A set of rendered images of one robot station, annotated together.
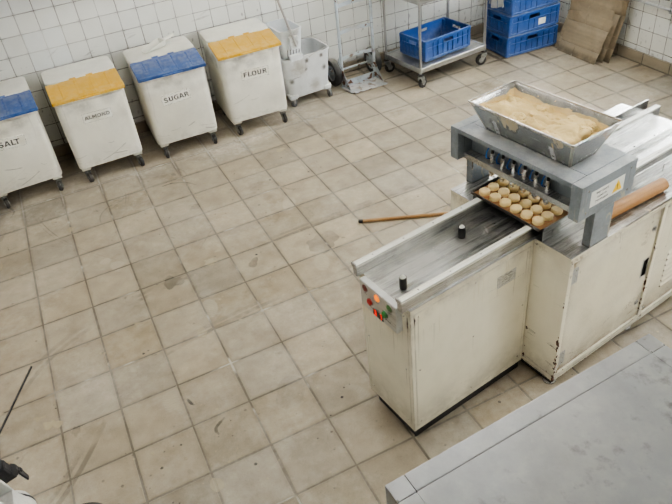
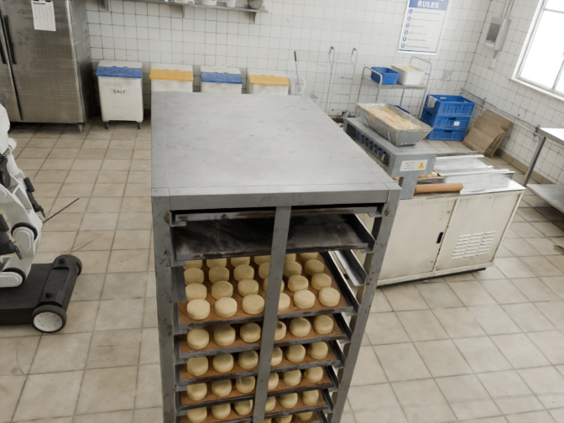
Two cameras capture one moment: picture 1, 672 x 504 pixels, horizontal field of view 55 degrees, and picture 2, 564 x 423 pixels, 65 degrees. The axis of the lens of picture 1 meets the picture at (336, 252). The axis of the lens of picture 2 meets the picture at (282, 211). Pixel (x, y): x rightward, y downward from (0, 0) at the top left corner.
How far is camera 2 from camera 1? 1.01 m
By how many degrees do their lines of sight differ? 10
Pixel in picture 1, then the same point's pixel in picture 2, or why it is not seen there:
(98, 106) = (174, 87)
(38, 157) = (132, 105)
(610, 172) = (416, 154)
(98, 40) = (189, 55)
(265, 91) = not seen: hidden behind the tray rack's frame
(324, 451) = not seen: hidden behind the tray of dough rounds
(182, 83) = (226, 90)
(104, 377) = (114, 214)
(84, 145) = not seen: hidden behind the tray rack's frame
